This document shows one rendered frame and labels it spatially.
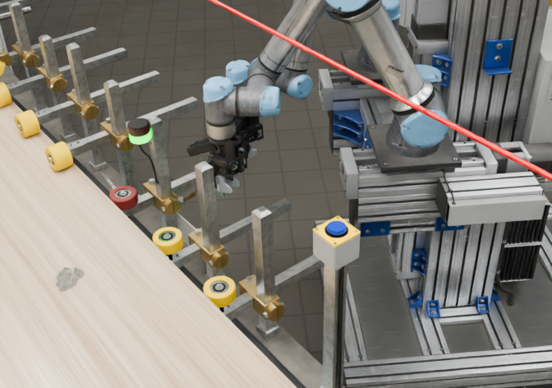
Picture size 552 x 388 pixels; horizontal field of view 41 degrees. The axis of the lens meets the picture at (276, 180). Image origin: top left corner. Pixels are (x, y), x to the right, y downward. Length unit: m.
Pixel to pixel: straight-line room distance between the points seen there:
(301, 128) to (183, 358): 2.58
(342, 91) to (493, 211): 0.69
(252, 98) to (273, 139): 2.19
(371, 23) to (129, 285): 0.87
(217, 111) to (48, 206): 0.62
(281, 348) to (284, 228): 1.50
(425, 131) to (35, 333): 1.05
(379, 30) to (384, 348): 1.26
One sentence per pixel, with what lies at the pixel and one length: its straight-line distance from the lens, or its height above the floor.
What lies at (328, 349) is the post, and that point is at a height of 0.88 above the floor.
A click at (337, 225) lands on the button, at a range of 1.48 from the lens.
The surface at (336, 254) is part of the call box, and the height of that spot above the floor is 1.20.
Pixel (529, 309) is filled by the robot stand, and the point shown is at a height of 0.21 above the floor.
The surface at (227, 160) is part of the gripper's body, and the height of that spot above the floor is 1.09.
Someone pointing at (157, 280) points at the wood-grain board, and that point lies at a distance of 1.88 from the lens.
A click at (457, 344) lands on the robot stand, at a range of 2.67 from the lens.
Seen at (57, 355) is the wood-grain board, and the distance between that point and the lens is 1.77.
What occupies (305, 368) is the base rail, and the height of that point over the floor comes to 0.70.
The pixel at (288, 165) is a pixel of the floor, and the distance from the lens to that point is 3.80.
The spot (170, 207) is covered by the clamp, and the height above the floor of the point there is 0.85.
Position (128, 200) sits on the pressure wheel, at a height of 0.90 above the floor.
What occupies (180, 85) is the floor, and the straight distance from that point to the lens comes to 4.62.
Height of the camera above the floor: 2.17
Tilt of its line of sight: 36 degrees down
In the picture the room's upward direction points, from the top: 2 degrees counter-clockwise
